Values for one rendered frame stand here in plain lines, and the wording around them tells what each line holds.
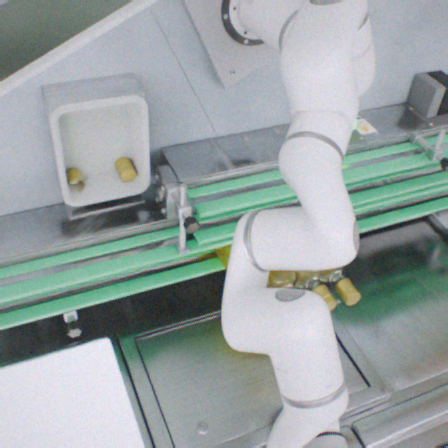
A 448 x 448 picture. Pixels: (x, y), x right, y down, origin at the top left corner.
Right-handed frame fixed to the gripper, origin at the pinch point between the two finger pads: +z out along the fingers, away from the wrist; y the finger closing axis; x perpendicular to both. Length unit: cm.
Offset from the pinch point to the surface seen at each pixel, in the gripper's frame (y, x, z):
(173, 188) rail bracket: 16.3, 19.7, 30.9
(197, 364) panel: -12.5, 17.1, 9.6
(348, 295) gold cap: 0.7, -13.3, 13.4
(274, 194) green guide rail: 13.3, -0.5, 30.7
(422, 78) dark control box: 22, -42, 60
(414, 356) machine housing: -16.9, -30.6, 8.6
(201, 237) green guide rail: 6.2, 14.6, 27.0
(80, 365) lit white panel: -11.7, 40.3, 11.5
